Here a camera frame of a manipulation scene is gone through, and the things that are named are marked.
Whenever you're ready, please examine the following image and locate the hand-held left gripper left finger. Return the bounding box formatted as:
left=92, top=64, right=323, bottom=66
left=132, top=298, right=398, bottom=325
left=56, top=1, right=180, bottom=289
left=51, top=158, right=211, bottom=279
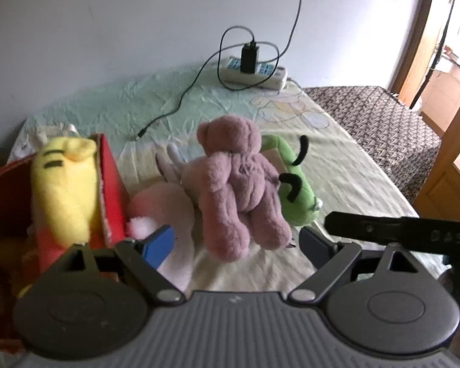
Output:
left=66, top=225, right=186, bottom=304

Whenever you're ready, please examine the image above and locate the wooden door frame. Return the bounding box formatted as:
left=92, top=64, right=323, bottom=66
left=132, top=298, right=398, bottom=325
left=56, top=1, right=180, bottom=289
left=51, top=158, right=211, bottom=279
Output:
left=391, top=0, right=451, bottom=104

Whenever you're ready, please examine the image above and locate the white power strip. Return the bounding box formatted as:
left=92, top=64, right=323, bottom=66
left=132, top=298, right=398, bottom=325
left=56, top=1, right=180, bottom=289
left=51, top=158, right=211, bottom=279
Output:
left=218, top=57, right=288, bottom=90

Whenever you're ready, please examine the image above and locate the power strip cord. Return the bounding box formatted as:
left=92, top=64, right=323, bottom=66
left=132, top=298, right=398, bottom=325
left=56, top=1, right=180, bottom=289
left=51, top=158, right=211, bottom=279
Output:
left=218, top=0, right=305, bottom=90

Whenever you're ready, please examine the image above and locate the black charger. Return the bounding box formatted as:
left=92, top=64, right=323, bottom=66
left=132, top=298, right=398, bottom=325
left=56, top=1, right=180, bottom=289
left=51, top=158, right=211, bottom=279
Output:
left=241, top=44, right=260, bottom=74

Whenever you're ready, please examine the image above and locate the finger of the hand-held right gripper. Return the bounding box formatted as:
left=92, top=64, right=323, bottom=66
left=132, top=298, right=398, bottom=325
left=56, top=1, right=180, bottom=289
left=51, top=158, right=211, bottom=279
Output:
left=325, top=210, right=460, bottom=256

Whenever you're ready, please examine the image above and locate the black charger cable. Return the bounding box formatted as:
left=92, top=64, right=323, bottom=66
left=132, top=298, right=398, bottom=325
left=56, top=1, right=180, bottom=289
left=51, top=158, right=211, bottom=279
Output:
left=132, top=26, right=255, bottom=139

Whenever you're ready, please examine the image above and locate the red cardboard box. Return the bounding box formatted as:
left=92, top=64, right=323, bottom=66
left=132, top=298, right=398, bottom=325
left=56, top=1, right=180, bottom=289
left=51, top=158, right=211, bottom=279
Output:
left=0, top=133, right=131, bottom=357

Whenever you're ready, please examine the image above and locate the wooden door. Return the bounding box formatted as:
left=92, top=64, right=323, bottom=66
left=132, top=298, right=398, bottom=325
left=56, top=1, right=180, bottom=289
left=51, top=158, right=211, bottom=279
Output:
left=414, top=80, right=460, bottom=219

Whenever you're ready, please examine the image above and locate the brown patterned mattress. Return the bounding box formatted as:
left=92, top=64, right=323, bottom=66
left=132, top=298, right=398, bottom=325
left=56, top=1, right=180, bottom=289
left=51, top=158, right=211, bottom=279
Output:
left=305, top=85, right=443, bottom=204

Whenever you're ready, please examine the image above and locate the yellow plush toy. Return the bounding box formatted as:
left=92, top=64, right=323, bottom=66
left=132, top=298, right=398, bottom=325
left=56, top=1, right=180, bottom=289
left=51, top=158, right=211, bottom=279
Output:
left=30, top=135, right=100, bottom=273

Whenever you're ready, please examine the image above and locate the pale green printed bed sheet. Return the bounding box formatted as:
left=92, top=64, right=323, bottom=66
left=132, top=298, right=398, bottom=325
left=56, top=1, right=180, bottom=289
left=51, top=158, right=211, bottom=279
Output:
left=8, top=65, right=451, bottom=292

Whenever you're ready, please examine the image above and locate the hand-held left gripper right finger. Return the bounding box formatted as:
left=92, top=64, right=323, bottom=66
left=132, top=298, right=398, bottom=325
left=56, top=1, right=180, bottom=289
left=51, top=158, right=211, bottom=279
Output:
left=289, top=226, right=419, bottom=302

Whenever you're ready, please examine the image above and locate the pink teddy bear plush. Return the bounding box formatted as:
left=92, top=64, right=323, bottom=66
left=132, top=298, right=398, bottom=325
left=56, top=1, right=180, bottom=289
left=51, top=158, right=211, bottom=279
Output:
left=197, top=114, right=293, bottom=263

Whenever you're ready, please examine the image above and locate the pink and white plush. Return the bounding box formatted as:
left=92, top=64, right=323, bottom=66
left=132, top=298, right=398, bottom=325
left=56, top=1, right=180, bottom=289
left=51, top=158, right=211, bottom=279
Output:
left=127, top=143, right=200, bottom=293

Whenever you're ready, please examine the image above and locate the green plush toy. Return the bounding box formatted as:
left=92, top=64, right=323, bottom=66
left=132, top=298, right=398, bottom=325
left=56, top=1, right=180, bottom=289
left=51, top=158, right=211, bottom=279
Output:
left=261, top=134, right=323, bottom=227

